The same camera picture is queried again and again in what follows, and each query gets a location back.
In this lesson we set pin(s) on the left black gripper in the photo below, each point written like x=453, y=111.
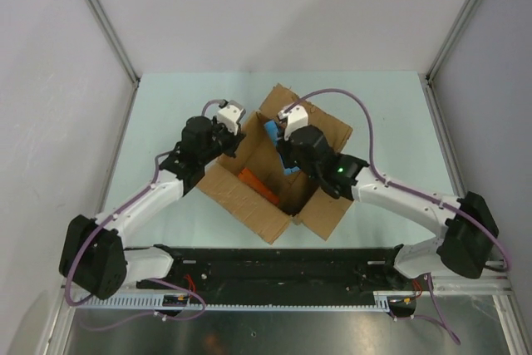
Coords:
x=233, y=140

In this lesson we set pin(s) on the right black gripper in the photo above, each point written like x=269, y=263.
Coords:
x=283, y=148

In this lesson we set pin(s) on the blue cosmetic tube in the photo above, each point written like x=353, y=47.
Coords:
x=272, y=131

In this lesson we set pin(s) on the orange cosmetic tube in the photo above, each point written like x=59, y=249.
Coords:
x=251, y=180

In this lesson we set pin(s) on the brown cardboard express box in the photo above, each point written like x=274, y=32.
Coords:
x=301, y=201

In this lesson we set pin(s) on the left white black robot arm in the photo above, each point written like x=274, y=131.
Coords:
x=96, y=256

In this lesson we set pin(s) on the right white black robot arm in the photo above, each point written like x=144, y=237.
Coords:
x=463, y=227

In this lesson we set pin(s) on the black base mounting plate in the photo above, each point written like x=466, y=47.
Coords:
x=288, y=276

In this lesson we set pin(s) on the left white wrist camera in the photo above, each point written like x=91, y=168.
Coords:
x=230, y=116

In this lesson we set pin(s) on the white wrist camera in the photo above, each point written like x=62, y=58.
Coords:
x=292, y=118
x=230, y=116

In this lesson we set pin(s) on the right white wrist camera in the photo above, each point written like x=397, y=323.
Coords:
x=292, y=118

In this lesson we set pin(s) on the right aluminium frame post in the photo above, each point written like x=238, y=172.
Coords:
x=458, y=27

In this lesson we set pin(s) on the aluminium frame post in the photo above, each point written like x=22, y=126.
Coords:
x=109, y=33
x=458, y=27

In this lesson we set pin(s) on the right aluminium side rail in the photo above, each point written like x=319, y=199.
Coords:
x=443, y=136

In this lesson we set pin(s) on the white slotted cable duct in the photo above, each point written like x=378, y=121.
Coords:
x=177, y=301

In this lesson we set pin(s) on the left aluminium frame post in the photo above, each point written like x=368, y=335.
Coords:
x=109, y=33

